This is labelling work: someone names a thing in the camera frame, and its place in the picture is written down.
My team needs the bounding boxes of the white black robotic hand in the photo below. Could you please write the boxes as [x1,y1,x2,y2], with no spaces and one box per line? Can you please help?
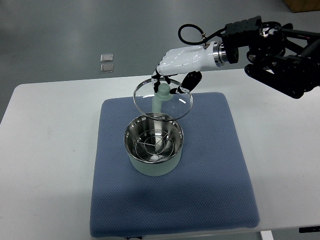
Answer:
[151,41,229,94]

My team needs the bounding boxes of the glass lid green knob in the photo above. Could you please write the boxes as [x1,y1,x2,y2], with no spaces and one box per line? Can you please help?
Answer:
[133,78,193,121]

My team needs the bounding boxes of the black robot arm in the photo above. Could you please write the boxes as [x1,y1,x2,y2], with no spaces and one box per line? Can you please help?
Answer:
[219,16,320,99]

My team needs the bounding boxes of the green steel pot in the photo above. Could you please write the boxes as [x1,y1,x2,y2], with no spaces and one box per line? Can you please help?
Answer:
[124,113,184,177]

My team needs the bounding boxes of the lower metal floor plate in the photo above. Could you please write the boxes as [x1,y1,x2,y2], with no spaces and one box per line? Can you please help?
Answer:
[100,63,114,73]

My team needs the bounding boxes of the metal floor plate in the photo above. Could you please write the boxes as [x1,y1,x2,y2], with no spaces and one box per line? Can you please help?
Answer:
[100,63,114,73]
[100,53,114,63]

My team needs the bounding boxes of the upper metal floor plate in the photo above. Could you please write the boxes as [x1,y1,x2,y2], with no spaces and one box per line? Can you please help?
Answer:
[100,53,114,63]

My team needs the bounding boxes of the brown cardboard box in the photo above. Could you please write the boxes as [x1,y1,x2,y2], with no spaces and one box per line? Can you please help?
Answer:
[282,0,320,13]

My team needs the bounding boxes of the blue quilted mat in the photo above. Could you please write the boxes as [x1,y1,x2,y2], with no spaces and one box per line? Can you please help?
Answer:
[90,92,260,238]

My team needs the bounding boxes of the white table leg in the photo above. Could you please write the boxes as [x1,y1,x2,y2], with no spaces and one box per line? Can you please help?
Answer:
[260,230,274,240]

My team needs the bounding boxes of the black cable loop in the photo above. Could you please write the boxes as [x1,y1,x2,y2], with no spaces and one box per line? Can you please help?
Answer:
[177,23,226,49]

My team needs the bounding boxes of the wire steamer rack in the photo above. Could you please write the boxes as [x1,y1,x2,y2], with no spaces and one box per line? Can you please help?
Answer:
[134,133,174,163]

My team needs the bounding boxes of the black bracket under table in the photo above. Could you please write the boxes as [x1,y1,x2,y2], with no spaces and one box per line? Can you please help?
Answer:
[298,226,320,234]

